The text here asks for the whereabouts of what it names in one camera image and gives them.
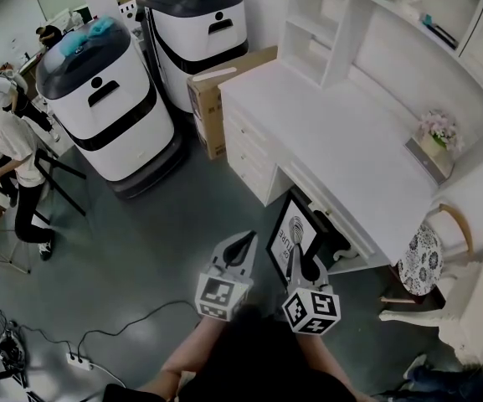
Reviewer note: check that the person's black shirt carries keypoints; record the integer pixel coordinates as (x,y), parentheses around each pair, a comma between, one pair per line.
(258,358)

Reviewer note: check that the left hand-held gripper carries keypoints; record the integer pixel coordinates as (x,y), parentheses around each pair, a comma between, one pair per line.
(222,293)

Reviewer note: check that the pink flowers in pot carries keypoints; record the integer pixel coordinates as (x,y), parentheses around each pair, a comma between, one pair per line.
(438,130)

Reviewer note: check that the long cardboard box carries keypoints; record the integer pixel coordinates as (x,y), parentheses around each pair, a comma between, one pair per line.
(207,115)

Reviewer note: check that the floral round seat cushion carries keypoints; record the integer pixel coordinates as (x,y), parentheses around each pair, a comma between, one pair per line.
(421,260)

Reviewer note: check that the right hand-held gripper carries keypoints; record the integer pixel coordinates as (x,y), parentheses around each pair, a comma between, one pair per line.
(312,310)

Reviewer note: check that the blue fluffy cloth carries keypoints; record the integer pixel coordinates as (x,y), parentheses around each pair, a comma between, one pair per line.
(101,27)
(73,44)

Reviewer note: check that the white shelf hutch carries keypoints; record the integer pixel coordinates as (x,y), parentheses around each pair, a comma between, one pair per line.
(308,27)

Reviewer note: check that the person's right forearm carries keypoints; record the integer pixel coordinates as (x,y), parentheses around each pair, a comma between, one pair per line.
(320,358)

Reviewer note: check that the grey rectangular box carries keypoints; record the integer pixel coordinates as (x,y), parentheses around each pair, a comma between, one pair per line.
(429,166)

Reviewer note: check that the white desk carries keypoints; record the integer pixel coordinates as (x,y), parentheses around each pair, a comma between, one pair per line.
(329,140)

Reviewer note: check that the person's left forearm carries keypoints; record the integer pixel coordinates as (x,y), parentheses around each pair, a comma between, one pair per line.
(195,346)

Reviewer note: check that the black flat book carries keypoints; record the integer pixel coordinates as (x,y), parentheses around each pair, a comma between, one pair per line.
(444,36)

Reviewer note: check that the white power strip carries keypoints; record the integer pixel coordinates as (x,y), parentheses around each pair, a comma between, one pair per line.
(78,361)

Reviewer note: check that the wooden chair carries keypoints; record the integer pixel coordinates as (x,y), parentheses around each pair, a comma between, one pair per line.
(463,224)

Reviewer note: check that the white crumpled tissue pack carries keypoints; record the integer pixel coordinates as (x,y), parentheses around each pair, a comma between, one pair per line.
(408,8)

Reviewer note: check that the black framed leaf print picture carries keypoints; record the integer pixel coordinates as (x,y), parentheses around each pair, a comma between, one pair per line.
(293,224)

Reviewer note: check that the black metal stool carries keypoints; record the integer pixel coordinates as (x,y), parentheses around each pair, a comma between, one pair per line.
(57,167)

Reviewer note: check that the white carved chair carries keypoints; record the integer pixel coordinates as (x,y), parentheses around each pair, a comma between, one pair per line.
(475,308)

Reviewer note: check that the white robot with dark lid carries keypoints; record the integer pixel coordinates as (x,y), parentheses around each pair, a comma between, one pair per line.
(199,36)
(115,128)

